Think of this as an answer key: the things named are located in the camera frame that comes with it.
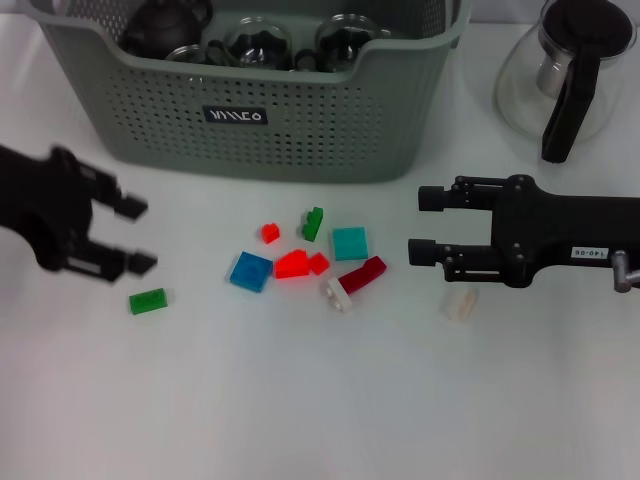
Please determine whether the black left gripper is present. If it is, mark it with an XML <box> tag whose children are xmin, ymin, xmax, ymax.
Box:
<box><xmin>0</xmin><ymin>144</ymin><xmax>159</xmax><ymax>284</ymax></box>

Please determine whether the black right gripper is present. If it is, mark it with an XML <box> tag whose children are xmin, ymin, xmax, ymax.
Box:
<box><xmin>407</xmin><ymin>174</ymin><xmax>640</xmax><ymax>289</ymax></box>

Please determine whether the pale translucent toy brick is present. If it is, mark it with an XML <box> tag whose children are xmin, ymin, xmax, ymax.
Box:
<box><xmin>438</xmin><ymin>287</ymin><xmax>479</xmax><ymax>325</ymax></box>

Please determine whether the grey perforated storage bin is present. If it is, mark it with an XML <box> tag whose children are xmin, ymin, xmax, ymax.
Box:
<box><xmin>30</xmin><ymin>0</ymin><xmax>474</xmax><ymax>184</ymax></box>

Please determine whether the green flat toy brick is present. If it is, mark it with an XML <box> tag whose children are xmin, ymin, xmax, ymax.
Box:
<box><xmin>128</xmin><ymin>287</ymin><xmax>175</xmax><ymax>316</ymax></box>

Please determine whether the dark red long brick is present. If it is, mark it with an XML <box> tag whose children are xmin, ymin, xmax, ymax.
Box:
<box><xmin>338</xmin><ymin>254</ymin><xmax>389</xmax><ymax>296</ymax></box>

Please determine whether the teal square toy plate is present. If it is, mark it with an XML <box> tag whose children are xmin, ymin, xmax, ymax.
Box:
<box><xmin>332</xmin><ymin>226</ymin><xmax>371</xmax><ymax>262</ymax></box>

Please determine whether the white toy brick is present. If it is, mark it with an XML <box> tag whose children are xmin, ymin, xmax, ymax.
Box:
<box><xmin>319</xmin><ymin>276</ymin><xmax>354</xmax><ymax>314</ymax></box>

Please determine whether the blue flat toy brick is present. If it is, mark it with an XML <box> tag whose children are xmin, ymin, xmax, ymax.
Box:
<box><xmin>228</xmin><ymin>250</ymin><xmax>274</xmax><ymax>295</ymax></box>

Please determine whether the green stepped toy brick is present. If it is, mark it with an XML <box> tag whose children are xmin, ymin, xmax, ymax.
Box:
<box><xmin>301</xmin><ymin>205</ymin><xmax>325</xmax><ymax>243</ymax></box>

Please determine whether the metal right gripper connector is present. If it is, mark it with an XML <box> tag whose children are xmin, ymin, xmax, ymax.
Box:
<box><xmin>612</xmin><ymin>249</ymin><xmax>640</xmax><ymax>294</ymax></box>

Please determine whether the orange-red sloped toy brick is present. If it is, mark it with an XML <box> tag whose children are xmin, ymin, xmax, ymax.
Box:
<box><xmin>274</xmin><ymin>248</ymin><xmax>314</xmax><ymax>280</ymax></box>

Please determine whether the black clay teapot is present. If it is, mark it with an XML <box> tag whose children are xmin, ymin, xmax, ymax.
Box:
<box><xmin>119</xmin><ymin>0</ymin><xmax>216</xmax><ymax>56</ymax></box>

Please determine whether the glass teapot black handle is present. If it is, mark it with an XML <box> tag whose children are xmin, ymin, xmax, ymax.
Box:
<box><xmin>494</xmin><ymin>0</ymin><xmax>636</xmax><ymax>164</ymax></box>

